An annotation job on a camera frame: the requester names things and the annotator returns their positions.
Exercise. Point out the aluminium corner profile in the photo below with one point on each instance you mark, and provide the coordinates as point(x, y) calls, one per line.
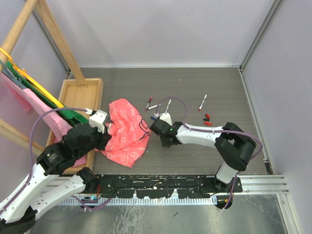
point(261, 32)
point(52, 43)

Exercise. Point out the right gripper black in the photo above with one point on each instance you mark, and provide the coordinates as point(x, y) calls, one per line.
point(164, 143)

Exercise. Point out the yellow hanger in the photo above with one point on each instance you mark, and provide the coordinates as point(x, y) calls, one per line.
point(31, 80)

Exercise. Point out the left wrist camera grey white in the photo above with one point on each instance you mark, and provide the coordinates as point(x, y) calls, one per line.
point(98, 119)

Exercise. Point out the aluminium corner profile left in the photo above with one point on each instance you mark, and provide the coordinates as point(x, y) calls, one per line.
point(52, 43)

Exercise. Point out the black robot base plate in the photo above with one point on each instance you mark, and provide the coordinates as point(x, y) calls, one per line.
point(155, 186)

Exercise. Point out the wooden clothes rack frame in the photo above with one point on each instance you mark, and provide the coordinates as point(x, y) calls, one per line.
point(8, 45)

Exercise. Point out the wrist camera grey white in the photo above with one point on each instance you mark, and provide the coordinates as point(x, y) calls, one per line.
point(166, 118)
point(98, 119)

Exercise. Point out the wooden rack base tray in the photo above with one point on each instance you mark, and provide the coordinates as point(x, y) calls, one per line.
point(73, 95)

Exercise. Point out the aluminium corner profile right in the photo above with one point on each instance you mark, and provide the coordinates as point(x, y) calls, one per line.
point(261, 32)

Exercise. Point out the slotted cable duct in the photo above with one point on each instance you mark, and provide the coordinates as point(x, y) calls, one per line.
point(162, 201)

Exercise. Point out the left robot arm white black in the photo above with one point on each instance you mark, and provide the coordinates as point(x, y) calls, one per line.
point(26, 204)

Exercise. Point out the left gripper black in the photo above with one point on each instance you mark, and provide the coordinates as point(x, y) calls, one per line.
point(105, 137)

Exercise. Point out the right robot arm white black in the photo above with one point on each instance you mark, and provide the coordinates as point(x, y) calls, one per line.
point(234, 146)

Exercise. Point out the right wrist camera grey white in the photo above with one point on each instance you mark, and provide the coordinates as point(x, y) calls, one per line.
point(166, 118)

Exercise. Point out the aluminium rail front edge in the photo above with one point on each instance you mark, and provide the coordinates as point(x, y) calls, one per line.
point(264, 184)

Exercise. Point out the pink garment on hanger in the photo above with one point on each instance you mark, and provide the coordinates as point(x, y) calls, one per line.
point(30, 101)

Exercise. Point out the dark red capped pen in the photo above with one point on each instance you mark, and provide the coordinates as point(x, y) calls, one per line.
point(148, 104)

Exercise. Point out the grey-blue hanger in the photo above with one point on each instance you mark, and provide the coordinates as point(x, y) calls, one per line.
point(8, 73)

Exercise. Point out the white pen brown cap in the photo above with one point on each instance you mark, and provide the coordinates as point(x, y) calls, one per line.
point(168, 105)

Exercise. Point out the green garment on hanger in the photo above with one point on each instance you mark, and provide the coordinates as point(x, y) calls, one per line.
point(71, 116)

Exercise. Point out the coral patterned cloth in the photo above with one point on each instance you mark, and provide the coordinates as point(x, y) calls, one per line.
point(130, 134)

